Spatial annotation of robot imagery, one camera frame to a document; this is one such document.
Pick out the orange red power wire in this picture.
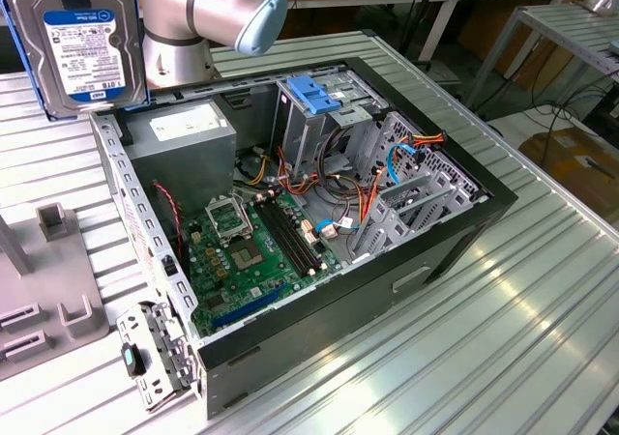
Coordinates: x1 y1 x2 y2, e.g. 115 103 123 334
357 131 446 226

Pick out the metal slat side table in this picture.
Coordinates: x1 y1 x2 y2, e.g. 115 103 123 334
464 3 619 112

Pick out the blue drive latch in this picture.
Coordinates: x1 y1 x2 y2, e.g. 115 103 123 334
285 75 345 116

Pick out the metal optical drive cage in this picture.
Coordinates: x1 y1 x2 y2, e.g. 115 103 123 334
268 66 392 179

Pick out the large cardboard box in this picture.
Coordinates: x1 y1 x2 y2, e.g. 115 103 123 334
517 126 619 217

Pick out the yellow black wire bundle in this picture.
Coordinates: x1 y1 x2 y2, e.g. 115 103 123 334
234 145 275 189

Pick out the grey parts rack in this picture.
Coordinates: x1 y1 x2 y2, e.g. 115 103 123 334
0 201 111 383

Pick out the short blue wire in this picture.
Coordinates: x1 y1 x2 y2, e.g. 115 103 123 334
311 217 342 236

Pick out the grey power supply unit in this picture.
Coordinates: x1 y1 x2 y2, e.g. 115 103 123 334
123 97 239 218

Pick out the red black fan wire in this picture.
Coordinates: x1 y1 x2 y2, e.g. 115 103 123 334
151 179 189 265

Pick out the black wire loop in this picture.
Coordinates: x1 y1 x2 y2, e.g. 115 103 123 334
316 124 371 202

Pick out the black teal latch tab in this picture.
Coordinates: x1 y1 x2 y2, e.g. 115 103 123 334
120 342 146 378

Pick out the blue expansion slot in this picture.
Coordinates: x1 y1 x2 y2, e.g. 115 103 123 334
211 282 287 331

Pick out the metal disk bay cage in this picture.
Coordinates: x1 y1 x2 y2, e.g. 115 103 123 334
348 109 490 266

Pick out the CPU socket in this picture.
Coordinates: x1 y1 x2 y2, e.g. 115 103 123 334
227 240 266 271

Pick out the hard disk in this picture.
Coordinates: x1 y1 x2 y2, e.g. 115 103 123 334
0 0 152 122

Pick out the metal socket cover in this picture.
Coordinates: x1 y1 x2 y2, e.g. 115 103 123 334
205 195 255 247

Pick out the black open PC case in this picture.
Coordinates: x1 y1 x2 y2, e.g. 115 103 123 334
84 56 519 421

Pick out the black RAM slot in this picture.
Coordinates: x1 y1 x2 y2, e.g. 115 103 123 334
253 203 310 277
265 199 319 271
259 201 314 275
271 196 324 268

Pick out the metal slot retainer bracket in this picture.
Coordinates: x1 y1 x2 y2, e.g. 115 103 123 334
115 301 203 415

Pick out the orange red wire bundle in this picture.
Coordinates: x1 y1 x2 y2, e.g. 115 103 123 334
276 145 321 197

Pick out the blue data wire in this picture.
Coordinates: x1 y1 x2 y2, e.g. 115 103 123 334
385 138 427 186

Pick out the green motherboard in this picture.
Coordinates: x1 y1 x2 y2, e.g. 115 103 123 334
183 190 347 339

